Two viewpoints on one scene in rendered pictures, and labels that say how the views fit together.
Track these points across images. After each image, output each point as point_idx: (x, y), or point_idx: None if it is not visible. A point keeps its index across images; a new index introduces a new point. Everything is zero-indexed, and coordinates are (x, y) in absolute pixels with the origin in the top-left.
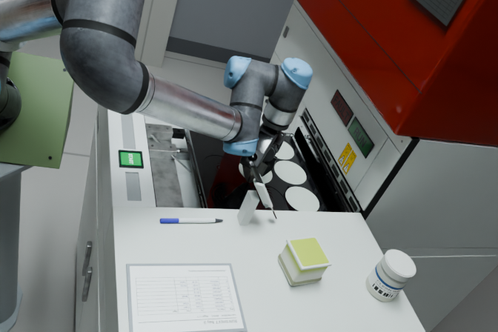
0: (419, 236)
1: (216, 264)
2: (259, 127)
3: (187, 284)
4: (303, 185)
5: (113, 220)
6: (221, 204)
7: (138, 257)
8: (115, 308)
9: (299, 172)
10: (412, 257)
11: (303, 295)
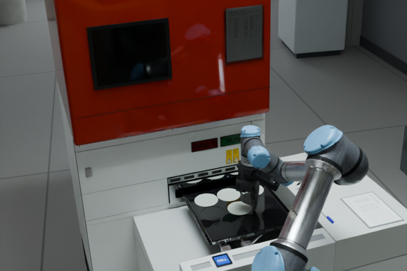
0: None
1: (344, 202)
2: (243, 180)
3: (364, 209)
4: None
5: (346, 238)
6: (282, 218)
7: (361, 225)
8: (390, 232)
9: (225, 190)
10: None
11: None
